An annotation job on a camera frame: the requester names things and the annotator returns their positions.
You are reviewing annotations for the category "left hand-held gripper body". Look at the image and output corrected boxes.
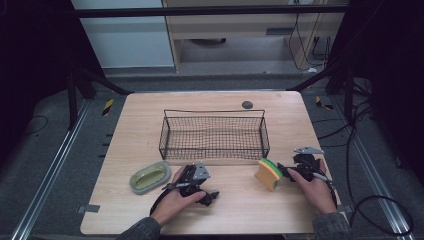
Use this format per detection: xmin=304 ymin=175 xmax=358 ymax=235
xmin=171 ymin=161 xmax=212 ymax=198

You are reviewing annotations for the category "person's right hand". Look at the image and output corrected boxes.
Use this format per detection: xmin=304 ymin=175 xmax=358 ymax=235
xmin=286 ymin=158 xmax=338 ymax=216

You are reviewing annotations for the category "person's left hand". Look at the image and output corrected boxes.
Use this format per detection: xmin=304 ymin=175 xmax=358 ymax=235
xmin=150 ymin=165 xmax=208 ymax=228

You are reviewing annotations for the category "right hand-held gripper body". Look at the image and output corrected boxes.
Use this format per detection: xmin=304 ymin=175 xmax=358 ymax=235
xmin=285 ymin=146 xmax=329 ymax=183

